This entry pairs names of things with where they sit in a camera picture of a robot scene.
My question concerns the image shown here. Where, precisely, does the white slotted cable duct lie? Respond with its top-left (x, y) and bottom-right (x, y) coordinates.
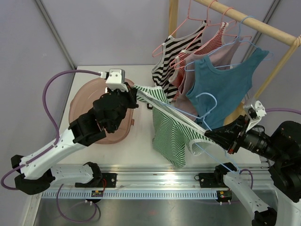
top-left (41, 189), bottom-right (217, 200)

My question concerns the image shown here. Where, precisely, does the red striped tank top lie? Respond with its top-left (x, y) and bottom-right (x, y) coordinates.
top-left (168, 22), bottom-right (229, 101)

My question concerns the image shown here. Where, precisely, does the pink hanger of mauve top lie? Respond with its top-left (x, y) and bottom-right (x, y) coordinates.
top-left (174, 7), bottom-right (252, 71)

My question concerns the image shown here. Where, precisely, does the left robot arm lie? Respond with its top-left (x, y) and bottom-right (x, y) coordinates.
top-left (11, 88), bottom-right (139, 195)

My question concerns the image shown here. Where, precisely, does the pink plastic basin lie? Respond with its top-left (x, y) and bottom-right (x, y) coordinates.
top-left (69, 78), bottom-right (138, 146)

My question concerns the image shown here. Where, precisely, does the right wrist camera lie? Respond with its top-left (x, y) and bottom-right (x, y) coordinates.
top-left (243, 98), bottom-right (267, 132)

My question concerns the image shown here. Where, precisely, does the pink hanger of black top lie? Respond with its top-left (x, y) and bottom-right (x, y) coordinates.
top-left (152, 0), bottom-right (207, 67)

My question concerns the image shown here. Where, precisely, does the black white striped tank top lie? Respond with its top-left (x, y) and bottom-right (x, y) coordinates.
top-left (151, 20), bottom-right (206, 102)

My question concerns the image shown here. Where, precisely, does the pink hanger of red top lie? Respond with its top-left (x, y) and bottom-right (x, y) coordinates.
top-left (169, 0), bottom-right (222, 71)

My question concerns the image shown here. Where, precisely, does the mauve tank top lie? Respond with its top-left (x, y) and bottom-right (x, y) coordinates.
top-left (175, 42), bottom-right (239, 121)

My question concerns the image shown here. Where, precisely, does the green striped tank top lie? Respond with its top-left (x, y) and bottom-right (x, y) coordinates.
top-left (134, 85), bottom-right (216, 168)

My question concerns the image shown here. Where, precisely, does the aluminium rail frame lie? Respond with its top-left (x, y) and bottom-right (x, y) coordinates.
top-left (32, 131), bottom-right (287, 189)

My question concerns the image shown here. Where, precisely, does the wooden clothes rack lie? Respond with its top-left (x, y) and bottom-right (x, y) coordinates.
top-left (168, 0), bottom-right (301, 125)

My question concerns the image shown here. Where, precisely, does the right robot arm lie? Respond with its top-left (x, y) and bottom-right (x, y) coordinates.
top-left (205, 116), bottom-right (301, 226)

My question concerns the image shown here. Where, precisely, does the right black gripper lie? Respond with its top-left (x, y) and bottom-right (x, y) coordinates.
top-left (206, 113), bottom-right (286, 161)

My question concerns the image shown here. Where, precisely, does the teal tank top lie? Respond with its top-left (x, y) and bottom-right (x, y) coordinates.
top-left (195, 48), bottom-right (269, 130)

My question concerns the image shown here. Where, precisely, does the blue hanger of teal top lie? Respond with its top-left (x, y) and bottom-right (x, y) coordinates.
top-left (184, 16), bottom-right (275, 72)

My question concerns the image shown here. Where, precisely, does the blue hanger of green top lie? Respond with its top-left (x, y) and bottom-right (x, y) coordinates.
top-left (138, 92), bottom-right (241, 175)

